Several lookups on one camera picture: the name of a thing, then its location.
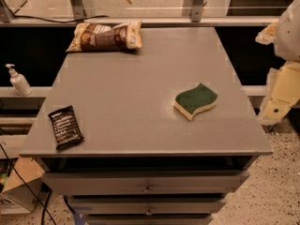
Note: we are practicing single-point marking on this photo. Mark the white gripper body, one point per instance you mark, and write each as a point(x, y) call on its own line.
point(289, 37)

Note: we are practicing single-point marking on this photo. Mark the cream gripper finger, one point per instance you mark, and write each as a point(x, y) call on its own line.
point(267, 35)
point(272, 112)

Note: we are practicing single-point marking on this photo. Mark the brown chip bag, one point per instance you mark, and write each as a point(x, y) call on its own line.
point(96, 37)

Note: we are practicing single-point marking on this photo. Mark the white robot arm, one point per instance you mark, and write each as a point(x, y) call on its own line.
point(287, 39)

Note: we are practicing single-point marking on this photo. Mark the black rxbar chocolate bar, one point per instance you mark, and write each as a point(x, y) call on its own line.
point(65, 127)

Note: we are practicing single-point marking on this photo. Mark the green yellow sponge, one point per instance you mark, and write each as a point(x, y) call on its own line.
point(196, 100)

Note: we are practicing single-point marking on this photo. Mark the grey drawer cabinet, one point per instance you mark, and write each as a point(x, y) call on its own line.
point(133, 136)

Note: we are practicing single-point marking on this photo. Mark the top drawer knob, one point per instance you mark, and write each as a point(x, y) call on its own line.
point(147, 190)

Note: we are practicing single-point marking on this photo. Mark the drawer knob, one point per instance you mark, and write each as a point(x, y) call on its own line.
point(149, 213)
point(147, 190)

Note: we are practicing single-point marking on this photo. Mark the white pump bottle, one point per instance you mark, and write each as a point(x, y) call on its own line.
point(18, 81)

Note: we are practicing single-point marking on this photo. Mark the cardboard box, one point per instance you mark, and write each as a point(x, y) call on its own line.
point(19, 195)

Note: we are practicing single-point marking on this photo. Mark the grey metal bracket left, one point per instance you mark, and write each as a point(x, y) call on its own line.
point(83, 9)

